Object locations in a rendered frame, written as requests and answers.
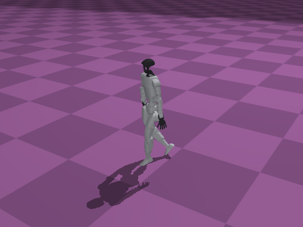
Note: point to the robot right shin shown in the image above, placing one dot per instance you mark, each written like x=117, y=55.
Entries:
x=159, y=137

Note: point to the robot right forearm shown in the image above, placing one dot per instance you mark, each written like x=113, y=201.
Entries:
x=143, y=98

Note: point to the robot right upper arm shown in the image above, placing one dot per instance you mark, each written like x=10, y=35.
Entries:
x=141, y=88

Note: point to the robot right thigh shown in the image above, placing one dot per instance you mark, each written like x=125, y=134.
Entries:
x=145, y=116

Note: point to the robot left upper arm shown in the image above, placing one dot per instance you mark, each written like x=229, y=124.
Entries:
x=156, y=85

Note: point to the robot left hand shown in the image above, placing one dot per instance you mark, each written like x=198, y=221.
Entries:
x=161, y=122

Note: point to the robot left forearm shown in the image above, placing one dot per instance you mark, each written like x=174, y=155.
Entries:
x=159, y=108

